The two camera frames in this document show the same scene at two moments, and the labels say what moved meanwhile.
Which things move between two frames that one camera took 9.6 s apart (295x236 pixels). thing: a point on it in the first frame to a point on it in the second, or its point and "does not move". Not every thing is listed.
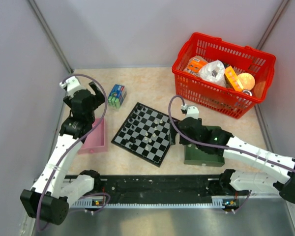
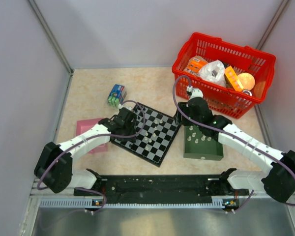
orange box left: (196, 64) does not move
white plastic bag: (213, 72) does not move
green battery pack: (116, 96) does not move
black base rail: (124, 189) does not move
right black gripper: (172, 136) to (183, 107)
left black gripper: (98, 99) to (132, 126)
